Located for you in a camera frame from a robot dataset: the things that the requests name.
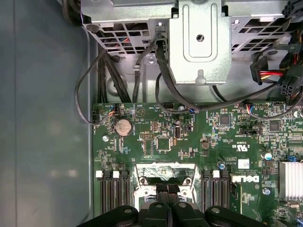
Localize round coin battery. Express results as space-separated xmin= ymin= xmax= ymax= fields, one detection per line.
xmin=115 ymin=119 xmax=132 ymax=136

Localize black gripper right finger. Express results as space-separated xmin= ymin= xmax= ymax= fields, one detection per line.
xmin=167 ymin=183 xmax=266 ymax=227

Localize silver metal bracket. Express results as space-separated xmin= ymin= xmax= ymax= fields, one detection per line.
xmin=168 ymin=0 xmax=232 ymax=86

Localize silver metal drive cage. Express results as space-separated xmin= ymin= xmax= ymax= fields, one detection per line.
xmin=80 ymin=0 xmax=303 ymax=61

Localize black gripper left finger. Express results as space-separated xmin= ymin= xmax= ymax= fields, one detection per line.
xmin=78 ymin=183 xmax=170 ymax=227

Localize black multi-pin power plug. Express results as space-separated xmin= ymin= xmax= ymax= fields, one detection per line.
xmin=280 ymin=77 xmax=303 ymax=101

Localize thin grey wire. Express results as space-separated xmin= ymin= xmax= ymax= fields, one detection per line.
xmin=74 ymin=47 xmax=119 ymax=125

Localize black cable with clip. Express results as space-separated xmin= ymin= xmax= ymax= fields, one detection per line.
xmin=132 ymin=39 xmax=158 ymax=103

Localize RAM slot white latches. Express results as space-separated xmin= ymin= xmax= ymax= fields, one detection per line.
xmin=113 ymin=171 xmax=122 ymax=210
xmin=95 ymin=171 xmax=107 ymax=211
xmin=212 ymin=171 xmax=220 ymax=207

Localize black open PC case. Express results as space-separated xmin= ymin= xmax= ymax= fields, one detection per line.
xmin=0 ymin=0 xmax=303 ymax=227

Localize silver finned heatsink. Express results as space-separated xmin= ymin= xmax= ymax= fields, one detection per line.
xmin=278 ymin=161 xmax=303 ymax=201

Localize CPU socket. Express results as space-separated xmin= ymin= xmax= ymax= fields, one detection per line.
xmin=132 ymin=162 xmax=199 ymax=210

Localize green motherboard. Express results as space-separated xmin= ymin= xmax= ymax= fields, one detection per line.
xmin=91 ymin=101 xmax=303 ymax=227

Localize thick black sleeved cable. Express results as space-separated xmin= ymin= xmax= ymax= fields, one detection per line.
xmin=155 ymin=39 xmax=288 ymax=112

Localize metal socket cover frame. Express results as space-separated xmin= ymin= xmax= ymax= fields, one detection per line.
xmin=135 ymin=162 xmax=199 ymax=188

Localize multicolour wires black plug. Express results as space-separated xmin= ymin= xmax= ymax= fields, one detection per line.
xmin=250 ymin=56 xmax=285 ymax=86

